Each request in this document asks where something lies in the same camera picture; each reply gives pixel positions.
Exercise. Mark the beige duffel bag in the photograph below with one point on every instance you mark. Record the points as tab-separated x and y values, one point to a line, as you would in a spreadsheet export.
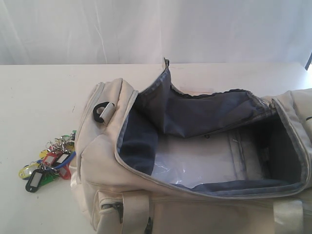
116	145

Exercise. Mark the colourful key tag bunch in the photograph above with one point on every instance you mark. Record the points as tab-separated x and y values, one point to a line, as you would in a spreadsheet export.
53	163

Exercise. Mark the dark stand at right edge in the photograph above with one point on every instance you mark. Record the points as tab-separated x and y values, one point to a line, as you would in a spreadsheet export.
308	62

